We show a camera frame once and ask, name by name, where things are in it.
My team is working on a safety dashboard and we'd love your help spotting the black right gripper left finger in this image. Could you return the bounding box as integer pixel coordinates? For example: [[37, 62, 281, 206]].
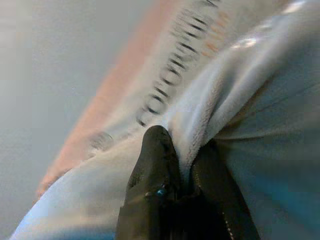
[[116, 125, 183, 240]]

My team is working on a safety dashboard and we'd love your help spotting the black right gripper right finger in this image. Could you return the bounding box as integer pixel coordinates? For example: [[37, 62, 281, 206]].
[[174, 139, 262, 240]]

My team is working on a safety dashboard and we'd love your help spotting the white fleece blanket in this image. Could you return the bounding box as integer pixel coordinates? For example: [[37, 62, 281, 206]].
[[9, 0, 320, 240]]

